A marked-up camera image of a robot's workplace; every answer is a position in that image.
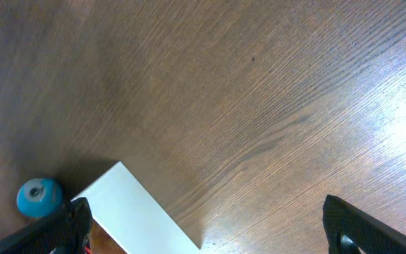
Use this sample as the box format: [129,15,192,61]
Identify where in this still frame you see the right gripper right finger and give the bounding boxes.
[323,195,406,254]

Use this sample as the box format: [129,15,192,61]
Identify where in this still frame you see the brown plush bear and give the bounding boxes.
[89,221,126,254]

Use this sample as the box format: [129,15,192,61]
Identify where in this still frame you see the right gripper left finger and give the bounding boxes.
[0,198,93,254]

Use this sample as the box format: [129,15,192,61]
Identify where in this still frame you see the white cardboard box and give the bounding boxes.
[76,162,200,254]

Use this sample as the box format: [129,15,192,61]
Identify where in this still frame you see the blue ball toy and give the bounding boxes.
[16,179,63,218]

